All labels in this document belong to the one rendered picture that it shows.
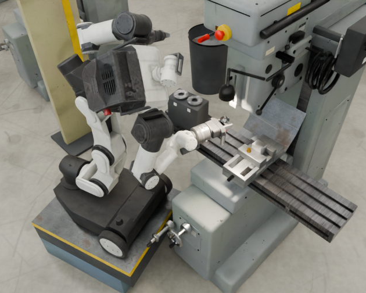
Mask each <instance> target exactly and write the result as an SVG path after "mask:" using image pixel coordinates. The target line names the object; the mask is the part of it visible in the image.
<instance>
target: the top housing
mask: <svg viewBox="0 0 366 293"><path fill-rule="evenodd" d="M310 2H311V0H204V26H205V27H206V28H208V29H210V30H212V31H215V32H216V31H217V30H216V26H218V27H219V26H221V25H223V24H226V25H227V26H228V27H229V28H230V29H231V38H230V39H232V40H234V41H236V42H239V43H241V44H243V45H246V46H247V47H251V48H252V47H255V46H256V45H258V44H259V43H261V42H263V41H264V39H262V38H261V37H260V31H261V30H264V29H265V28H267V27H268V26H270V25H272V24H274V21H275V20H277V21H279V20H281V19H283V18H284V17H286V16H288V15H289V14H291V13H293V12H295V11H297V10H298V9H300V8H302V7H304V6H305V5H307V4H309V3H310ZM265 40H266V39H265Z"/></svg>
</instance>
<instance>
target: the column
mask: <svg viewBox="0 0 366 293"><path fill-rule="evenodd" d="M364 16H366V4H363V5H361V6H360V7H359V8H357V9H356V10H354V11H352V12H351V13H349V14H348V15H346V16H345V17H343V18H342V19H340V20H339V21H337V22H336V23H334V24H333V25H331V26H330V27H328V28H327V29H329V30H332V31H335V32H337V33H340V34H343V35H345V34H346V31H347V28H348V27H350V26H351V25H353V24H354V23H355V22H357V21H359V20H360V19H361V18H363V17H364ZM338 45H339V42H336V41H333V40H330V39H328V38H325V37H323V36H320V35H316V36H315V37H313V38H312V39H311V44H310V48H312V49H315V50H317V51H321V52H323V53H325V52H328V51H331V52H332V53H333V55H334V56H335V54H336V50H337V48H338ZM315 54H316V53H314V52H312V51H309V50H308V55H307V59H306V64H305V67H304V71H303V75H302V79H301V80H300V81H299V82H298V83H296V84H295V85H293V86H292V87H290V89H288V90H287V91H285V92H284V93H283V94H279V93H277V92H276V95H275V98H277V99H279V100H281V101H283V102H285V103H287V104H289V105H291V106H293V107H295V108H296V109H298V110H301V111H302V112H304V113H306V116H305V118H304V120H303V122H302V125H301V126H300V128H299V130H298V132H297V134H296V136H295V138H294V139H293V141H292V143H291V144H290V146H289V148H288V149H287V150H286V153H288V154H290V155H291V156H292V157H293V162H292V166H293V167H295V168H297V169H298V170H300V171H302V172H303V173H305V174H306V175H308V176H310V177H311V178H313V179H315V180H316V181H318V180H319V179H320V178H322V177H323V174H324V171H325V169H326V166H327V164H328V161H329V158H330V156H331V153H332V151H333V148H334V146H335V143H336V140H337V139H338V135H339V133H340V130H341V128H342V126H343V122H344V120H345V118H346V115H347V113H348V110H349V107H350V105H351V102H352V100H353V97H354V94H355V92H356V89H357V87H358V84H359V82H360V79H361V76H362V75H363V71H364V69H365V66H366V64H365V65H364V66H363V67H362V68H361V69H359V70H358V71H357V72H355V73H354V74H353V75H352V76H351V77H346V76H344V75H340V78H339V79H338V82H337V83H336V84H335V85H334V86H333V88H332V89H331V90H330V91H329V92H327V93H326V94H324V95H321V94H319V92H318V90H317V89H315V90H312V89H311V88H310V87H309V85H308V84H307V83H306V82H305V78H306V73H307V69H308V66H309V64H310V62H311V59H312V58H313V56H314V55H315ZM336 74H337V72H334V74H333V75H332V77H331V79H330V80H329V81H328V82H327V84H326V85H325V87H324V88H323V90H324V89H326V88H327V87H328V86H329V85H330V84H331V82H332V81H333V80H334V78H335V76H336Z"/></svg>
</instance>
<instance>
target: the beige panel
mask: <svg viewBox="0 0 366 293"><path fill-rule="evenodd" d="M16 1H17V4H18V7H19V10H20V13H21V16H22V18H23V21H24V25H25V27H26V30H27V34H28V37H29V39H30V42H31V45H32V48H33V51H34V54H35V57H36V60H37V63H38V66H39V69H40V72H41V74H42V78H43V80H44V83H45V86H46V90H47V92H48V95H49V99H50V101H51V104H52V107H53V110H54V113H55V116H56V119H57V121H58V125H59V128H60V131H59V132H57V133H55V134H54V135H52V136H51V138H52V139H53V140H54V141H55V142H56V143H57V144H58V145H59V146H60V147H61V148H62V149H64V150H65V151H66V152H67V153H68V154H69V155H74V156H80V155H81V154H83V153H84V152H86V151H88V150H89V149H91V148H92V147H93V146H94V137H93V133H92V128H91V127H90V126H89V125H88V124H87V118H86V117H85V116H84V115H83V114H82V113H81V111H80V110H79V109H78V108H77V107H76V103H75V100H76V96H75V92H74V91H73V88H72V87H71V86H70V84H69V83H68V82H67V80H66V79H65V78H64V76H63V75H62V73H61V72H60V71H59V69H58V68H57V65H58V64H60V63H61V62H63V61H64V60H66V59H67V58H69V57H70V56H72V55H74V54H78V56H79V57H80V58H81V60H82V61H83V62H84V61H86V60H89V57H88V54H87V55H84V54H82V53H81V47H80V42H79V38H78V32H77V27H76V25H78V24H79V23H81V20H80V15H79V12H78V7H77V3H76V0H16Z"/></svg>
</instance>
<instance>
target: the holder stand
mask: <svg viewBox="0 0 366 293"><path fill-rule="evenodd" d="M168 98H169V100H168V117H169V118H170V120H171V121H172V123H174V124H176V125H178V126H180V127H182V128H184V129H186V130H188V131H190V130H191V128H192V127H195V126H198V125H200V124H202V123H205V122H207V121H208V115H209V101H208V100H206V99H204V98H201V97H199V96H197V95H195V94H192V93H190V92H188V91H185V90H183V89H180V88H179V89H177V90H176V91H175V92H174V93H172V94H171V95H170V96H169V97H168Z"/></svg>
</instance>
